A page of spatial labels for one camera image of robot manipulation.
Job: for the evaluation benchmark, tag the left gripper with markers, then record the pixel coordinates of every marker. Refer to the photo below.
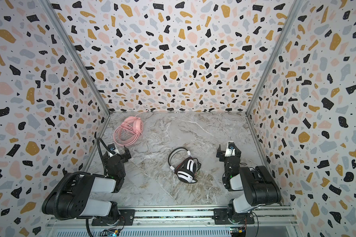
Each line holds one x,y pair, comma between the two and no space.
126,153

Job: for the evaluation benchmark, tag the pink headphones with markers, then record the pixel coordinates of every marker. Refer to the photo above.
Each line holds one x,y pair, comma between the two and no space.
129,131

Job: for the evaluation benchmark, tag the white black headphones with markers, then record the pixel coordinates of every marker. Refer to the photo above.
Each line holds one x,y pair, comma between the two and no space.
187,170

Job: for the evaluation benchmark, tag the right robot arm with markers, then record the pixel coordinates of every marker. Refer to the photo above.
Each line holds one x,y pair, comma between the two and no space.
256,183

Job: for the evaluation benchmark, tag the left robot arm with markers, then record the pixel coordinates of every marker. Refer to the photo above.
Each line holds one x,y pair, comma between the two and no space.
71,198

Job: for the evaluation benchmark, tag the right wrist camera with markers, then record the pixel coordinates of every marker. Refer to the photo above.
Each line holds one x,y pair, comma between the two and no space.
230,150

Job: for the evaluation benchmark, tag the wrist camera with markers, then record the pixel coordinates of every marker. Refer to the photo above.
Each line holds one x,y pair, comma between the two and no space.
230,150
112,148

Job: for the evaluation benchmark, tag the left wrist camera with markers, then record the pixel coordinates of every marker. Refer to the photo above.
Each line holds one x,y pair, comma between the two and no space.
112,148

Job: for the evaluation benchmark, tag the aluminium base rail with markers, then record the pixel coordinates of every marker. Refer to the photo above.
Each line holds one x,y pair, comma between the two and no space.
183,221

